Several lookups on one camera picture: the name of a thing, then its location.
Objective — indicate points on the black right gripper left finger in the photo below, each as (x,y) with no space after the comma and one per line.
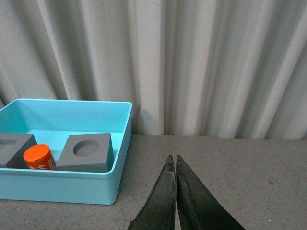
(158,212)

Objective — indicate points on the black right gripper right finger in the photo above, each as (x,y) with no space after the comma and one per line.
(197,207)

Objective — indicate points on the gray cube with round hole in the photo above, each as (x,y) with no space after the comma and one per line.
(87,153)

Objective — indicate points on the orange cylinder with white numbers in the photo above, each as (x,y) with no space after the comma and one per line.
(39,157)

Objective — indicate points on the gray cube with square hole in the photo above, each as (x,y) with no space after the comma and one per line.
(12,148)

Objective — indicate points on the light blue plastic box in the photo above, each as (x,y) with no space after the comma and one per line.
(52,122)

